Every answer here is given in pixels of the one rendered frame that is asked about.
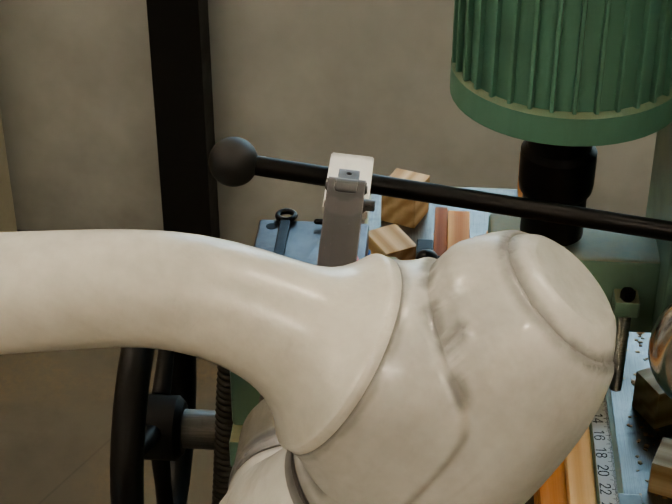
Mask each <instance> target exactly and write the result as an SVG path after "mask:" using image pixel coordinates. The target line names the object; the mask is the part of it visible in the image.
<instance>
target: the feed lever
mask: <svg viewBox="0 0 672 504"><path fill-rule="evenodd" d="M208 165H209V169H210V172H211V174H212V176H213V177H214V178H215V179H216V180H217V181H218V182H220V183H221V184H223V185H226V186H230V187H238V186H242V185H244V184H246V183H248V182H249V181H250V180H251V179H252V178H253V177H254V176H255V175H256V176H262V177H268V178H275V179H281V180H287V181H294V182H300V183H306V184H312V185H319V186H325V184H326V181H327V176H328V170H329V167H327V166H321V165H314V164H308V163H302V162H296V161H289V160H283V159H277V158H270V157H264V156H258V155H257V152H256V150H255V148H254V147H253V146H252V144H251V143H250V142H248V141H247V140H245V139H242V138H240V137H227V138H224V139H222V140H220V141H219V142H217V143H216V144H215V145H214V146H213V148H212V150H211V151H210V154H209V158H208ZM370 194H375V195H382V196H388V197H394V198H401V199H407V200H413V201H419V202H426V203H432V204H438V205H445V206H451V207H457V208H463V209H470V210H476V211H482V212H489V213H495V214H501V215H508V216H514V217H520V218H526V219H533V220H539V221H545V222H552V223H558V224H564V225H570V226H577V227H583V228H589V229H596V230H602V231H608V232H614V233H621V234H627V235H633V236H640V237H646V238H652V239H659V240H665V241H671V242H672V221H666V220H660V219H654V218H648V217H641V216H635V215H629V214H622V213H616V212H610V211H604V210H597V209H591V208H585V207H578V206H572V205H566V204H560V203H553V202H547V201H541V200H534V199H528V198H522V197H516V196H509V195H503V194H497V193H490V192H484V191H478V190H472V189H465V188H459V187H453V186H446V185H440V184H434V183H428V182H421V181H415V180H409V179H402V178H396V177H390V176H384V175H377V174H372V180H371V188H370Z"/></svg>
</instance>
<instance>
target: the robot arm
mask: <svg viewBox="0 0 672 504"><path fill-rule="evenodd" d="M373 163H374V159H373V157H368V156H359V155H351V154H342V153H334V152H333V154H331V158H330V164H329V170H328V176H327V181H326V184H325V193H324V199H323V205H322V214H323V221H322V228H321V236H320V243H319V250H318V258H317V265H313V264H309V263H305V262H302V261H299V260H295V259H292V258H289V257H286V256H283V255H280V254H276V253H273V252H270V251H267V250H264V249H260V248H256V247H253V246H249V245H245V244H242V243H238V242H234V241H230V240H225V239H220V238H214V237H209V236H204V235H199V234H191V233H183V232H174V231H161V230H139V229H86V230H49V231H19V232H0V355H3V354H17V353H31V352H45V351H59V350H74V349H90V348H112V347H129V348H152V349H161V350H168V351H174V352H178V353H183V354H187V355H191V356H195V357H198V358H201V359H204V360H206V361H209V362H212V363H214V364H217V365H219V366H221V367H223V368H225V369H227V370H229V371H231V372H233V373H234V374H236V375H238V376H239V377H241V378H242V379H244V380H245V381H247V382H248V383H249V384H251V385H252V386H253V387H254V388H255V389H256V390H257V391H258V392H259V393H260V398H259V403H258V404H257V405H256V406H255V407H254V408H253V409H252V410H251V412H250V413H249V414H248V416H247V417H246V419H245V421H244V423H243V426H242V429H241V433H240V438H239V443H238V448H237V453H236V457H235V462H234V465H233V467H232V470H231V473H230V478H229V483H228V491H227V493H226V495H225V496H224V497H223V498H222V500H221V501H220V503H219V504H525V503H526V502H527V501H528V500H529V499H530V498H531V497H532V496H533V495H534V494H535V493H536V491H537V490H538V489H539V488H540V487H541V486H542V485H543V484H544V483H545V482H546V480H547V479H548V478H549V477H550V476H551V475H552V473H553V472H554V471H555V470H556V469H557V468H558V467H559V465H560V464H561V463H562V462H563V461H564V459H565V458H566V457H567V456H568V454H569V453H570V452H571V451H572V449H573V448H574V447H575V445H576V444H577V443H578V441H579V440H580V439H581V437H582V436H583V434H584V433H585V431H586V430H587V428H588V427H589V425H590V423H591V422H592V420H593V418H594V417H595V415H596V413H597V411H598V410H599V408H600V406H601V404H602V402H603V400H604V397H605V395H606V393H607V390H608V388H609V386H610V383H611V381H612V378H613V375H614V366H615V365H614V361H613V359H614V353H615V347H616V319H615V316H614V313H613V311H612V308H611V306H610V303H609V301H608V299H607V297H606V295H605V293H604V291H603V290H602V288H601V286H600V285H599V283H598V282H597V280H596V279H595V278H594V276H593V275H592V274H591V273H590V271H589V270H588V269H587V268H586V267H585V266H584V265H583V263H582V262H581V261H580V260H579V259H578V258H577V257H575V256H574V255H573V254H572V253H571V252H570V251H568V250H567V249H566V248H564V247H563V246H561V245H560V244H558V243H556V242H555V241H553V240H551V239H549V238H547V237H545V236H542V235H537V234H528V233H526V232H522V231H518V230H505V231H498V232H492V233H488V234H483V235H479V236H476V237H472V238H469V239H466V240H463V241H460V242H458V243H456V244H454V245H453V246H451V247H450V248H449V249H448V250H447V251H446V252H444V253H443V254H442V255H441V256H440V257H439V258H438V259H436V258H432V257H424V258H420V259H414V260H396V259H391V258H389V257H387V256H384V255H382V254H378V253H376V254H370V255H368V256H366V257H364V258H362V259H360V260H358V261H357V256H358V248H359V239H360V231H361V223H362V220H365V219H367V212H368V211H371V212H374V210H375V202H376V200H371V199H369V196H370V188H371V180H372V172H373Z"/></svg>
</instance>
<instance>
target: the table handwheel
mask: <svg viewBox="0 0 672 504"><path fill-rule="evenodd" d="M154 351H155V349H152V348H129V347H121V351H120V357H119V363H118V370H117V377H116V384H115V393H114V402H113V413H112V427H111V445H110V503H111V504H144V460H151V462H152V469H153V475H154V482H155V490H156V503H157V504H187V499H188V492H189V485H190V477H191V468H192V459H193V449H207V450H214V444H215V441H214V438H215V435H214V433H215V429H214V428H215V425H216V424H215V419H216V418H215V414H216V411H215V410H202V409H196V357H195V356H191V355H187V354H183V353H178V352H174V351H168V350H161V349H158V355H157V362H156V369H155V375H154V382H153V388H152V394H149V385H150V377H151V370H152V363H153V357H154Z"/></svg>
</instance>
